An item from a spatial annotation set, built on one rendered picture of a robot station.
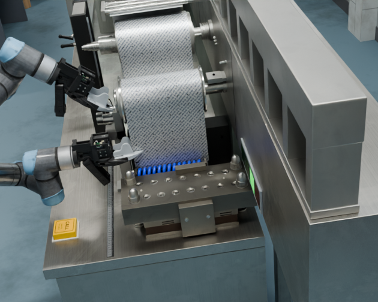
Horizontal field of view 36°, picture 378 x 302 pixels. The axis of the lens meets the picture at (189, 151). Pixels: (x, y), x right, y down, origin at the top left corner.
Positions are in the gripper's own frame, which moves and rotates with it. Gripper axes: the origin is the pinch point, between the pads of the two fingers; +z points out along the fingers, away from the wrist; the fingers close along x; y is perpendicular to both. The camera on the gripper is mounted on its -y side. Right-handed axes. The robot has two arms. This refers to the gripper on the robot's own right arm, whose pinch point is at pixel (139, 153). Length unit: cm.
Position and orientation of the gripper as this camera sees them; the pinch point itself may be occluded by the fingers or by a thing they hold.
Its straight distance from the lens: 183.0
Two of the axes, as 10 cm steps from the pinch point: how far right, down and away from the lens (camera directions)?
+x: -1.1, -5.3, 8.4
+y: -1.0, -8.3, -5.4
